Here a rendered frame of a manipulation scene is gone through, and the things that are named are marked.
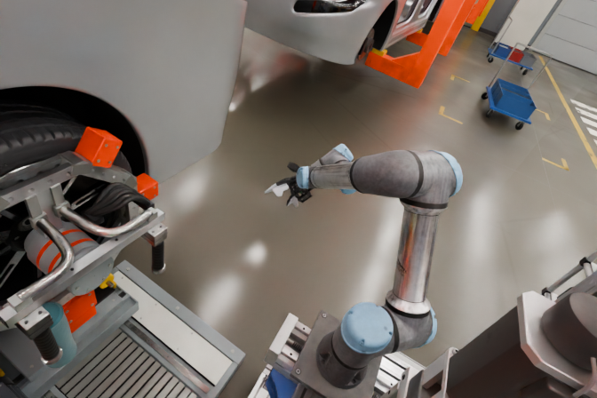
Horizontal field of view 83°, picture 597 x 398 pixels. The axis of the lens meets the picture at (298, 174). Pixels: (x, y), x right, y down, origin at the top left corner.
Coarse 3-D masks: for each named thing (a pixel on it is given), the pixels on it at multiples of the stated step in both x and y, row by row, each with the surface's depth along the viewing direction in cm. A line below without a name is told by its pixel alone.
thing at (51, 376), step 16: (128, 304) 159; (112, 320) 152; (96, 336) 146; (80, 352) 138; (0, 368) 129; (48, 368) 133; (64, 368) 134; (16, 384) 125; (32, 384) 128; (48, 384) 130
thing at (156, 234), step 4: (160, 224) 101; (152, 228) 99; (156, 228) 100; (160, 228) 100; (164, 228) 100; (148, 232) 98; (152, 232) 98; (156, 232) 99; (160, 232) 99; (164, 232) 101; (140, 236) 102; (144, 236) 100; (148, 236) 99; (152, 236) 98; (156, 236) 98; (160, 236) 100; (164, 236) 102; (148, 240) 100; (152, 240) 99; (156, 240) 99; (160, 240) 101; (152, 244) 100; (156, 244) 100
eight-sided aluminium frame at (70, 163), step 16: (48, 160) 87; (64, 160) 88; (80, 160) 90; (16, 176) 81; (32, 176) 84; (48, 176) 83; (64, 176) 87; (96, 176) 96; (112, 176) 102; (128, 176) 108; (0, 192) 76; (16, 192) 78; (32, 192) 82; (0, 208) 76; (128, 208) 116; (112, 256) 121; (64, 304) 112
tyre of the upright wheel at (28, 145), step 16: (0, 112) 88; (16, 112) 91; (32, 112) 94; (48, 112) 99; (0, 128) 83; (16, 128) 85; (32, 128) 87; (48, 128) 90; (64, 128) 93; (80, 128) 101; (0, 144) 79; (16, 144) 81; (32, 144) 84; (48, 144) 88; (64, 144) 92; (0, 160) 80; (16, 160) 83; (32, 160) 86; (112, 224) 125
